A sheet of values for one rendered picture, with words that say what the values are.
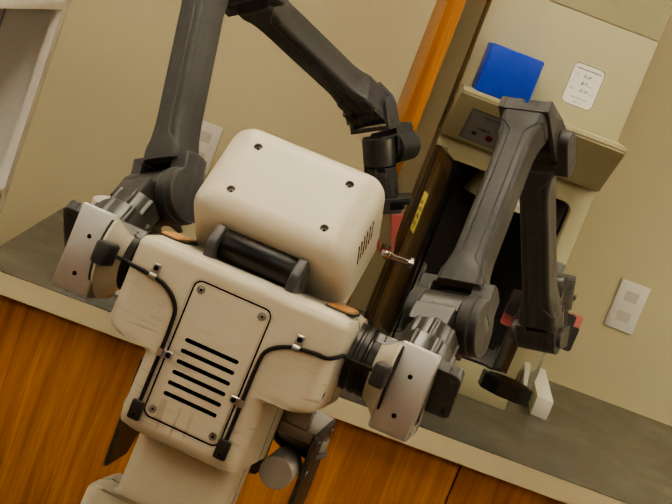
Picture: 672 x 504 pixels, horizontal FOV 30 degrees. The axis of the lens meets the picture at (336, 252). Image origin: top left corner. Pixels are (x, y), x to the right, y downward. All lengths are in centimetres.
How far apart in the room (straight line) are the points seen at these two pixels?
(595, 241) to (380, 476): 91
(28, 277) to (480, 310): 93
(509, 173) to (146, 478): 64
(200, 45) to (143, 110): 110
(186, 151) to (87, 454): 79
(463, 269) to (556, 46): 85
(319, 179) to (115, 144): 142
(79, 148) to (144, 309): 145
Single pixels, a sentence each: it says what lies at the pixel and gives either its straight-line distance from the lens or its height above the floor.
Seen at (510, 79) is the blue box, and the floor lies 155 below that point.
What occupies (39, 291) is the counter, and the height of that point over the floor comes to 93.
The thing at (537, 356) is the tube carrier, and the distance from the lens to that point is 234.
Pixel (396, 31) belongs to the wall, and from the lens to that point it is 283.
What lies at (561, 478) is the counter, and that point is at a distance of 227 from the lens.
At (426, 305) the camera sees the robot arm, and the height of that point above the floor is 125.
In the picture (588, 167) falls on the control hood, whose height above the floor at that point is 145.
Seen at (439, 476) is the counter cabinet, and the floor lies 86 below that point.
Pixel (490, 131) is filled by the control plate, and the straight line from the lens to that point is 235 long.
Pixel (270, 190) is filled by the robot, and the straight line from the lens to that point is 151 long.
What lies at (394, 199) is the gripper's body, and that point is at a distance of 216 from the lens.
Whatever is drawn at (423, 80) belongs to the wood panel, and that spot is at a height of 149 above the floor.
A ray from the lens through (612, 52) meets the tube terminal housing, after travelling 244.
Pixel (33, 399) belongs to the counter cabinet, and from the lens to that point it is 231.
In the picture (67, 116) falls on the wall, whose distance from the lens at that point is 292.
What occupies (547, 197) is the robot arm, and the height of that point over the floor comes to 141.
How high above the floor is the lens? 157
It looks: 11 degrees down
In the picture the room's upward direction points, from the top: 21 degrees clockwise
